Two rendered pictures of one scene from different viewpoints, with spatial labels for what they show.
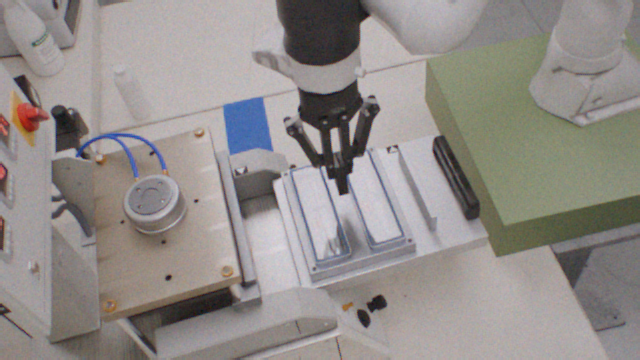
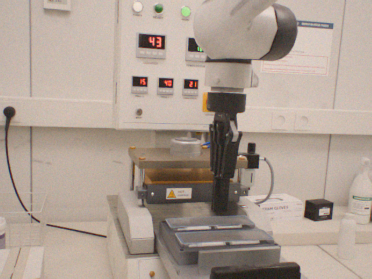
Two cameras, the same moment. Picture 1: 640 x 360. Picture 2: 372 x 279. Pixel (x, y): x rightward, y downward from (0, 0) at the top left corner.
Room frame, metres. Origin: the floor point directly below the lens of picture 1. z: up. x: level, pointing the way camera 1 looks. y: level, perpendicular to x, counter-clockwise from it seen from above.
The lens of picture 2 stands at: (0.36, -0.80, 1.29)
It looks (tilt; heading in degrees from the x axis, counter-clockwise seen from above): 9 degrees down; 82
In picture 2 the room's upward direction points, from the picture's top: 3 degrees clockwise
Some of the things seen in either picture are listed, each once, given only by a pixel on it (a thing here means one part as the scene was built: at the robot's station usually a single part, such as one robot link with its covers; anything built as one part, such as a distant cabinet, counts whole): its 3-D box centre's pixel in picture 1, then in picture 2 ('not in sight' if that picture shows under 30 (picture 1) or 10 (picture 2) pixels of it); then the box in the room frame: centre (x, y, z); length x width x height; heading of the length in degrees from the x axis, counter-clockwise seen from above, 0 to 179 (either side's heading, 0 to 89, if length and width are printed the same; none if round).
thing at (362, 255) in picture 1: (345, 210); (216, 238); (0.54, -0.02, 0.98); 0.20 x 0.17 x 0.03; 8
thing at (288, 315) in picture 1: (248, 328); (133, 218); (0.38, 0.15, 0.96); 0.25 x 0.05 x 0.07; 98
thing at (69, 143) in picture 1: (81, 148); (243, 167); (0.71, 0.39, 1.05); 0.15 x 0.05 x 0.15; 8
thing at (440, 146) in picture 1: (455, 175); (256, 277); (0.57, -0.20, 0.99); 0.15 x 0.02 x 0.04; 8
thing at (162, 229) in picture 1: (142, 216); (189, 161); (0.52, 0.27, 1.08); 0.31 x 0.24 x 0.13; 8
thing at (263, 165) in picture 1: (221, 182); (243, 215); (0.66, 0.18, 0.96); 0.26 x 0.05 x 0.07; 98
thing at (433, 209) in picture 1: (373, 205); (224, 253); (0.55, -0.07, 0.97); 0.30 x 0.22 x 0.08; 98
